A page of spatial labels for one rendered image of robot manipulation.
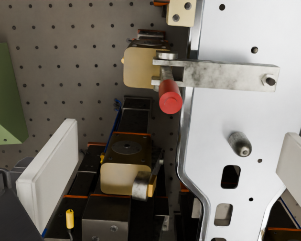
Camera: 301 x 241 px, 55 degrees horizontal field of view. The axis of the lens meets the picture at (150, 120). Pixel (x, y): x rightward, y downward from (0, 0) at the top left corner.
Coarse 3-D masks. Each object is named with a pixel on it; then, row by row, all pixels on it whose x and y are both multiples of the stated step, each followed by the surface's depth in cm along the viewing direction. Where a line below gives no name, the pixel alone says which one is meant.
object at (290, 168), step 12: (288, 132) 18; (288, 144) 17; (300, 144) 16; (288, 156) 17; (300, 156) 16; (276, 168) 19; (288, 168) 17; (300, 168) 16; (288, 180) 17; (300, 180) 16; (300, 192) 16; (300, 204) 16
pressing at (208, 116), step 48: (240, 0) 43; (288, 0) 43; (192, 48) 45; (240, 48) 45; (288, 48) 45; (192, 96) 48; (240, 96) 48; (288, 96) 48; (192, 144) 52; (192, 192) 55; (240, 192) 55; (240, 240) 59
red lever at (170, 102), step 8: (160, 72) 39; (168, 72) 36; (168, 80) 31; (160, 88) 30; (168, 88) 28; (176, 88) 29; (160, 96) 27; (168, 96) 27; (176, 96) 27; (160, 104) 27; (168, 104) 27; (176, 104) 27; (168, 112) 27
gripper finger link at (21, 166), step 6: (18, 162) 14; (24, 162) 14; (30, 162) 14; (12, 168) 14; (18, 168) 14; (24, 168) 14; (12, 174) 13; (18, 174) 13; (12, 180) 13; (12, 186) 12
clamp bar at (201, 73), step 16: (160, 64) 39; (176, 64) 39; (192, 64) 39; (208, 64) 39; (224, 64) 39; (240, 64) 39; (256, 64) 40; (272, 64) 41; (160, 80) 40; (176, 80) 40; (192, 80) 40; (208, 80) 40; (224, 80) 40; (240, 80) 40; (256, 80) 40; (272, 80) 38
